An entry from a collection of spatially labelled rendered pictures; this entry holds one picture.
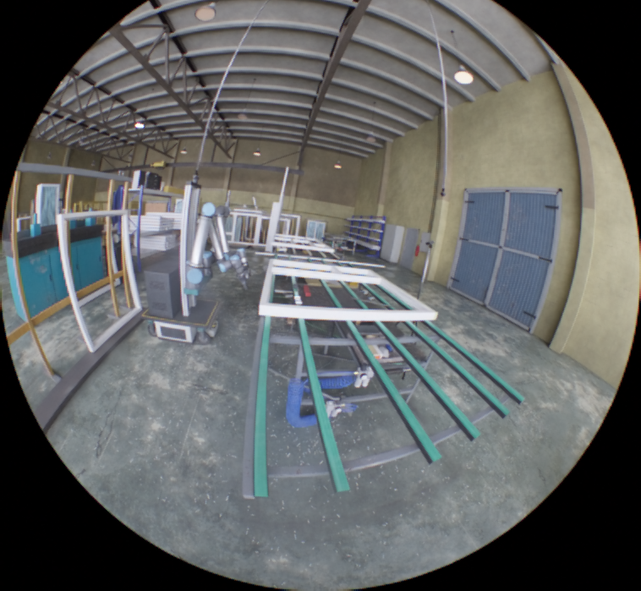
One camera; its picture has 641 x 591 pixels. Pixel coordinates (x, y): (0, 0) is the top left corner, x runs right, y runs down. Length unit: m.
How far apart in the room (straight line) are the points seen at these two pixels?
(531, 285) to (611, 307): 2.67
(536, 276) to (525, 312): 1.02
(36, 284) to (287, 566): 4.01
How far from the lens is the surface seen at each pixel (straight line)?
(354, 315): 1.47
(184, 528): 1.58
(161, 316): 2.54
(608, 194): 6.94
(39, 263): 3.97
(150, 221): 5.90
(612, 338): 6.55
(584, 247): 6.18
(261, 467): 0.67
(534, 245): 6.85
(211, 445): 1.69
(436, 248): 8.97
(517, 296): 6.88
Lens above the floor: 1.50
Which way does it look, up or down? 13 degrees down
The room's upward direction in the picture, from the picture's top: 9 degrees clockwise
